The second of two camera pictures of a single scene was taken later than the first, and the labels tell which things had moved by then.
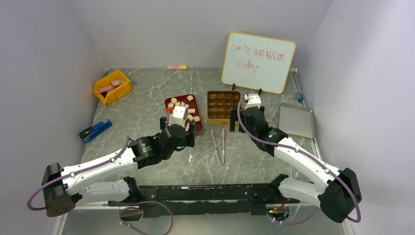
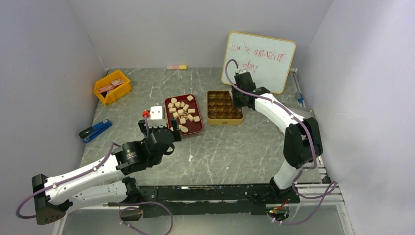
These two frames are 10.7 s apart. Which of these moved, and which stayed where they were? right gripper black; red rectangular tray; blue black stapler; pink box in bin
Moved: right gripper black
Stayed: blue black stapler; red rectangular tray; pink box in bin
